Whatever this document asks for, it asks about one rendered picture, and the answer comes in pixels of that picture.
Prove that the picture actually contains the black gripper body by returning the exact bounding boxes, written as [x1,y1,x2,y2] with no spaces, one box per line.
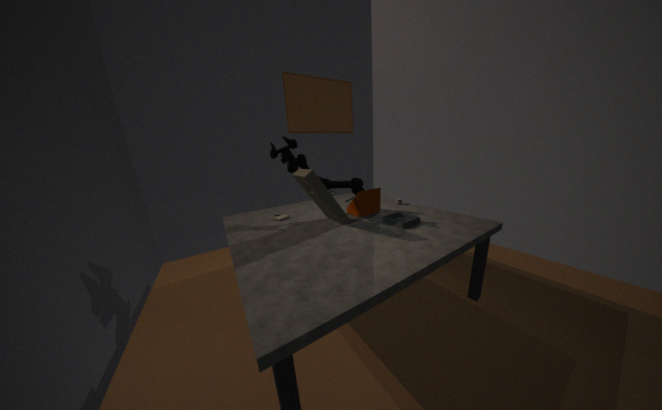
[270,139,298,158]

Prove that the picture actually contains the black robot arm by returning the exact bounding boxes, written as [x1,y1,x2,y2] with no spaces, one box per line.
[281,151,364,195]

